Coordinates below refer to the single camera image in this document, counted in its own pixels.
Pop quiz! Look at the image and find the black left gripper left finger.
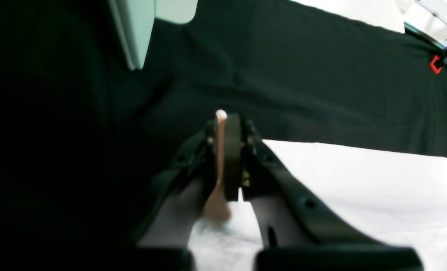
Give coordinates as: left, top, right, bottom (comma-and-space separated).
133, 120, 216, 271

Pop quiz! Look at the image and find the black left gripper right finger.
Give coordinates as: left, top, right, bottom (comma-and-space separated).
223, 114, 423, 271

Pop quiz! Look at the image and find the pink T-shirt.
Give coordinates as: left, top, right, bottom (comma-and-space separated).
139, 109, 447, 271

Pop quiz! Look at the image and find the black table cloth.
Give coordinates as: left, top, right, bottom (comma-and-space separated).
0, 0, 447, 241

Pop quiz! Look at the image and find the orange clamp at front edge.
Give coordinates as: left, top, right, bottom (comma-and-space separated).
430, 36, 447, 75

